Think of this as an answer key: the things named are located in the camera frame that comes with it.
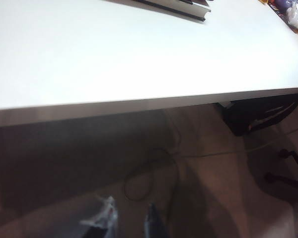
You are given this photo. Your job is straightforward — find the black storage box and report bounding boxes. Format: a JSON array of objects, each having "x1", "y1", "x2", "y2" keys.
[{"x1": 222, "y1": 93, "x2": 298, "y2": 137}]

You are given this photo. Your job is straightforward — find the black chair base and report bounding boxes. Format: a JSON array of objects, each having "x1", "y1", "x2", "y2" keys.
[{"x1": 264, "y1": 148, "x2": 298, "y2": 196}]

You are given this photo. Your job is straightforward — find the black hardcover book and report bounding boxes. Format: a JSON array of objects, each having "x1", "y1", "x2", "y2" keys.
[{"x1": 103, "y1": 0, "x2": 212, "y2": 25}]

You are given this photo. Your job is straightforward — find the thin black floor cable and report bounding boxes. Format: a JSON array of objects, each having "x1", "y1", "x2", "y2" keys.
[{"x1": 123, "y1": 147, "x2": 181, "y2": 238}]

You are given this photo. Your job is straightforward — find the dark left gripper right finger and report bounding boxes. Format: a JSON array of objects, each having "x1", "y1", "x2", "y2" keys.
[{"x1": 143, "y1": 202, "x2": 172, "y2": 238}]

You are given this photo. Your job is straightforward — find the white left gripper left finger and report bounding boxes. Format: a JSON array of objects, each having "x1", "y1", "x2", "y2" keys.
[{"x1": 79, "y1": 194, "x2": 120, "y2": 238}]

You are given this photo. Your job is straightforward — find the clear plastic snack bag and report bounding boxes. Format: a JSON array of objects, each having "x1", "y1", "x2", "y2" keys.
[{"x1": 270, "y1": 0, "x2": 298, "y2": 34}]

